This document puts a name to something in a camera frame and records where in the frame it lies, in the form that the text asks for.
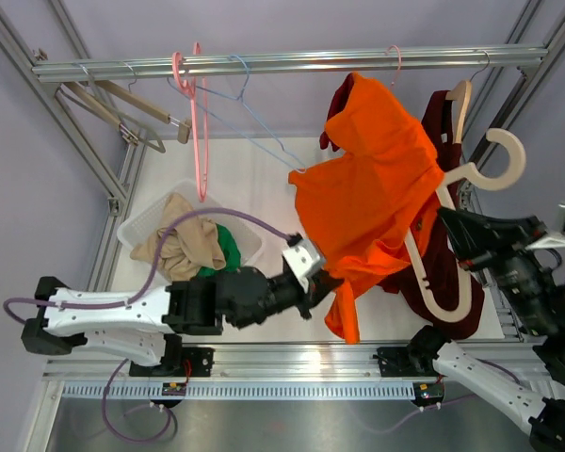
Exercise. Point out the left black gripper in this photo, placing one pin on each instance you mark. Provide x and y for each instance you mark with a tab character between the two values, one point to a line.
318	286

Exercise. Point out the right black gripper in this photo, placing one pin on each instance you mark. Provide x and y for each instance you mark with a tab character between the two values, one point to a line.
472	234

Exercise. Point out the orange t shirt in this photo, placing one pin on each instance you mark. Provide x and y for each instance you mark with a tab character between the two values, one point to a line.
358	207

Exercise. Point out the green t shirt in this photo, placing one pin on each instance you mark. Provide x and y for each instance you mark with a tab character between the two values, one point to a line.
231	253

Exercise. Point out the beige t shirt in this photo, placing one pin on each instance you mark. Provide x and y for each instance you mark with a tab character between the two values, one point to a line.
191	245

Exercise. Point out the light blue wire hanger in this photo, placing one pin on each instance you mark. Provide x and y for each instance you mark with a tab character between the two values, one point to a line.
299	165

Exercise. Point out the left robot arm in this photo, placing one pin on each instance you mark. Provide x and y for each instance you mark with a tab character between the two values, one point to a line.
148	331

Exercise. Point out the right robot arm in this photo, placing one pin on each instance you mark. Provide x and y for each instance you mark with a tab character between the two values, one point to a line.
526	381

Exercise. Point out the dark maroon t shirt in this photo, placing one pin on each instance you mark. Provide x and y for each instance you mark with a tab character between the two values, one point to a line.
439	261

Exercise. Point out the wooden hanger with metal hook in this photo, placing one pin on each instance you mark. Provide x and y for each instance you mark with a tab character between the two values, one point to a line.
460	97

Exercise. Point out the red t shirt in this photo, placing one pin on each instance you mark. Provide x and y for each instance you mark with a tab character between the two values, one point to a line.
338	103

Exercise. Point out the empty wooden hanger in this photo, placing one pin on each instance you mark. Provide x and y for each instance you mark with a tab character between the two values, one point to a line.
132	130
184	127

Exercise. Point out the white plastic basket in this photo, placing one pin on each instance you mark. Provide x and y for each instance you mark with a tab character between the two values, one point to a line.
137	228

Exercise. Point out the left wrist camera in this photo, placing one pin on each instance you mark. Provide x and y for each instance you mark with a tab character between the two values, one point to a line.
303	258

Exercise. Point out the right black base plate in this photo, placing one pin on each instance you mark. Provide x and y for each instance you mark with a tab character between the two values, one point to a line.
404	362

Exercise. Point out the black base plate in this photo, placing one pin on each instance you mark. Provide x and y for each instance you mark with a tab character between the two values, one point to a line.
190	362
404	362

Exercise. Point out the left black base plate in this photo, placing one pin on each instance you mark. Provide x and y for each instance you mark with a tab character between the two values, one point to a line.
190	362

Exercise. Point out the white slotted cable duct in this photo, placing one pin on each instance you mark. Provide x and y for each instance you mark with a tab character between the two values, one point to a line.
241	390

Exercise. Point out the aluminium hanging rail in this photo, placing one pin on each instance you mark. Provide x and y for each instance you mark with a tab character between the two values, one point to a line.
413	58

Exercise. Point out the thin pink wire hanger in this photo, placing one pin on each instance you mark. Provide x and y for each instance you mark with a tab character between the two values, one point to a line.
395	51

